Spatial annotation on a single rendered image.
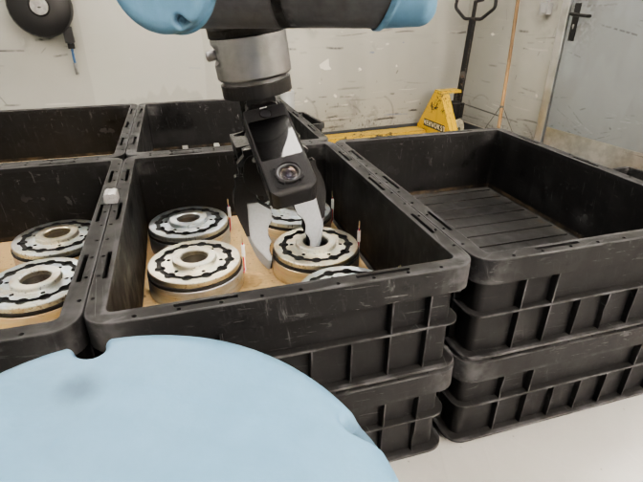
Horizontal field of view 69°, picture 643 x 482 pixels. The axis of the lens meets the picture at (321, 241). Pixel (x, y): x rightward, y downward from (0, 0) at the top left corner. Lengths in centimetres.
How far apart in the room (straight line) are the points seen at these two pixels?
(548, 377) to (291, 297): 32
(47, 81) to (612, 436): 371
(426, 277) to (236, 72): 26
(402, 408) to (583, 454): 21
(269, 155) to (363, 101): 393
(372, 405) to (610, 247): 25
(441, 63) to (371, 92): 74
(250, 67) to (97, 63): 339
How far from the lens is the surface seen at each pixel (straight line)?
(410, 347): 43
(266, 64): 47
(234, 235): 66
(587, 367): 60
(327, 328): 39
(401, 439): 52
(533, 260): 44
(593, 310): 54
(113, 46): 382
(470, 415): 54
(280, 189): 42
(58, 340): 36
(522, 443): 59
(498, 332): 48
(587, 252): 47
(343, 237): 58
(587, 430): 63
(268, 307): 35
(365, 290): 36
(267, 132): 47
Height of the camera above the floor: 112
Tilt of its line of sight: 27 degrees down
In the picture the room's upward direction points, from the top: straight up
